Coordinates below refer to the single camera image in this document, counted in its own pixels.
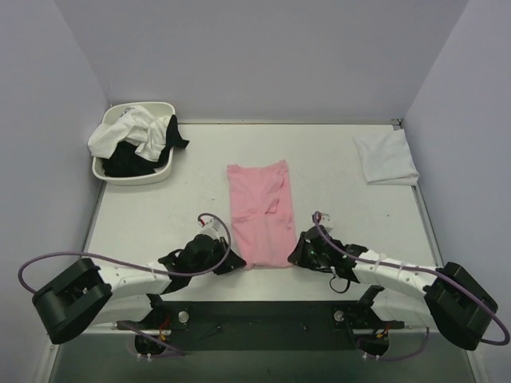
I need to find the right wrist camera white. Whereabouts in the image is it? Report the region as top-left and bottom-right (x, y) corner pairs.
(318, 212), (333, 233)

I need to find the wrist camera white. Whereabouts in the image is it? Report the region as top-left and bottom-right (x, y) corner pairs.
(318, 212), (333, 233)
(199, 218), (223, 239)

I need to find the pink t shirt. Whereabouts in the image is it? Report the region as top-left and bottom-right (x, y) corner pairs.
(227, 160), (297, 269)

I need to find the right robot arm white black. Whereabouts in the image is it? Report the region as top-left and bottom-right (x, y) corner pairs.
(288, 226), (509, 351)

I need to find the black t shirt in basket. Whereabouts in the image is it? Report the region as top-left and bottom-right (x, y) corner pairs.
(101, 115), (189, 178)

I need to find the thin black cable loop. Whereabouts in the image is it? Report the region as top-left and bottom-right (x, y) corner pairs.
(329, 274), (352, 294)

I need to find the white plastic basket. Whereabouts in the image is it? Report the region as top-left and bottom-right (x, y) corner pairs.
(88, 101), (188, 186)

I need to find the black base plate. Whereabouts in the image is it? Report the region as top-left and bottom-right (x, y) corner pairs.
(117, 301), (404, 352)

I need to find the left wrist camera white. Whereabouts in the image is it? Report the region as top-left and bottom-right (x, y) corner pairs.
(199, 218), (223, 239)

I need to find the aluminium front rail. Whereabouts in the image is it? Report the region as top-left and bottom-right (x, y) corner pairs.
(47, 301), (436, 336)

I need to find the white t shirt in basket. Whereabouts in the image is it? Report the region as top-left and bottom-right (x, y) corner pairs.
(88, 105), (171, 162)

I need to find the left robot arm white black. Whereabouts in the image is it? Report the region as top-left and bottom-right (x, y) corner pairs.
(32, 234), (246, 344)

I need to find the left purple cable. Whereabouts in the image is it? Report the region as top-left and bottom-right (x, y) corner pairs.
(18, 213), (232, 358)

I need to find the white t shirt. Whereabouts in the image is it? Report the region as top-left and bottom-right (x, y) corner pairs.
(88, 105), (171, 162)
(353, 129), (420, 187)

